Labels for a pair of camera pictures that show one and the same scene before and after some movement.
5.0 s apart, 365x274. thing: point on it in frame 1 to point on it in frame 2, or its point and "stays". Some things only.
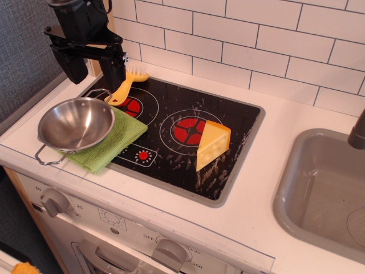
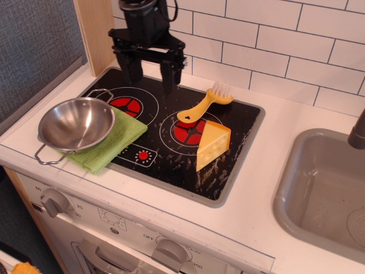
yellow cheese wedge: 215,141 stays
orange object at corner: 25,268 stays
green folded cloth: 94,158 stays
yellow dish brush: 135,72 to 219,93
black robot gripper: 82,32 to 147,36
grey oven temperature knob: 170,254 stays
